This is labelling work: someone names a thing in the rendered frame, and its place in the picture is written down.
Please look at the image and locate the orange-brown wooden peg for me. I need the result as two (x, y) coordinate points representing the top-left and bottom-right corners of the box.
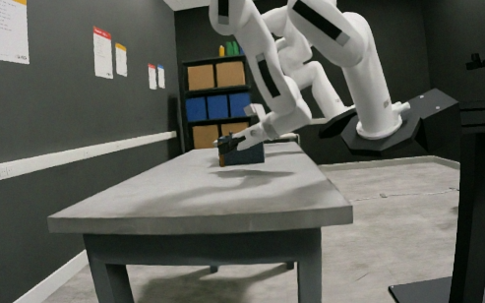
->
(219, 154), (225, 167)

